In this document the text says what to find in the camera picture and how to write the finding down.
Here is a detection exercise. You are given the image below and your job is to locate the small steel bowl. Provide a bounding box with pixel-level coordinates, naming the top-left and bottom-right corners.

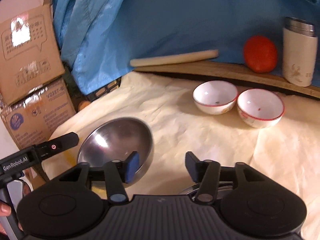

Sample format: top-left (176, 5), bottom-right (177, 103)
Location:
top-left (77, 117), bottom-right (154, 187)

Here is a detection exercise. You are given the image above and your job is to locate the person's left hand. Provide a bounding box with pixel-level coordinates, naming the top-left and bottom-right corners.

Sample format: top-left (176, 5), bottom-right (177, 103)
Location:
top-left (0, 183), bottom-right (32, 235)

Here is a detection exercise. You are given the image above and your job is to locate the lower cardboard box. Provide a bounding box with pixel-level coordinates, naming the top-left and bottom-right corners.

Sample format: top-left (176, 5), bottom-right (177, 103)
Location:
top-left (1, 78), bottom-right (75, 149)

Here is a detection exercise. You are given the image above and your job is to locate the cardboard box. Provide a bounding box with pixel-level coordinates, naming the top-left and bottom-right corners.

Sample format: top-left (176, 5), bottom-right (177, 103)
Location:
top-left (1, 2), bottom-right (65, 105)
top-left (1, 78), bottom-right (75, 149)

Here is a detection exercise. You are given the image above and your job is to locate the white bowl red rim left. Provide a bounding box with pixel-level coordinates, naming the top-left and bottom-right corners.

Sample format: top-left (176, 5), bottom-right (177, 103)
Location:
top-left (193, 80), bottom-right (239, 115)

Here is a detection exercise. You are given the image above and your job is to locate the white bowl red rim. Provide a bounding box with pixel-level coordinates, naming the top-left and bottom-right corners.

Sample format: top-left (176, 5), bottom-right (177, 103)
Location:
top-left (236, 88), bottom-right (285, 129)
top-left (193, 80), bottom-right (239, 115)

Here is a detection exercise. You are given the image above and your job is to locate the white bowl red rim right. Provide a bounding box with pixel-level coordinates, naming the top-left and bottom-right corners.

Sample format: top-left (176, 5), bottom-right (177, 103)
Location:
top-left (236, 88), bottom-right (285, 129)

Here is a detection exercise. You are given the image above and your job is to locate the cream table cloth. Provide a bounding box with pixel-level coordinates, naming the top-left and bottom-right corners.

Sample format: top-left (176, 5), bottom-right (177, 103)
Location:
top-left (53, 72), bottom-right (319, 239)

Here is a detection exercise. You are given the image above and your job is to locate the upper cardboard box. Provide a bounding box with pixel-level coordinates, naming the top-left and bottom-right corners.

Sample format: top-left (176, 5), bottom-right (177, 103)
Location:
top-left (1, 2), bottom-right (65, 105)

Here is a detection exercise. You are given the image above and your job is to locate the wooden board shelf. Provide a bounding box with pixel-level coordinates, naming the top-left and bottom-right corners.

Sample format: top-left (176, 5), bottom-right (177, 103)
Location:
top-left (135, 61), bottom-right (319, 99)

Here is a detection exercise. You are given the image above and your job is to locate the wooden rolling pin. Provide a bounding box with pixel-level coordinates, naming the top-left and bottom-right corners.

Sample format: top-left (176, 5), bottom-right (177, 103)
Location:
top-left (130, 49), bottom-right (219, 67)

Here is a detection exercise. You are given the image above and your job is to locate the orange fruit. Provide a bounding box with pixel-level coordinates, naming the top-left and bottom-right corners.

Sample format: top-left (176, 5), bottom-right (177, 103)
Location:
top-left (243, 35), bottom-right (278, 74)

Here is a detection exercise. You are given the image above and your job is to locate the blue jacket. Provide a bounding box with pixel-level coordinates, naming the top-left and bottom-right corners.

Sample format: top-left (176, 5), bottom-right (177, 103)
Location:
top-left (52, 0), bottom-right (319, 95)

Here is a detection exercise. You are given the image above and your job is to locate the white thermos steel lid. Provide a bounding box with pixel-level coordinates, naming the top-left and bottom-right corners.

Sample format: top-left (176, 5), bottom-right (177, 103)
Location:
top-left (282, 17), bottom-right (318, 87)

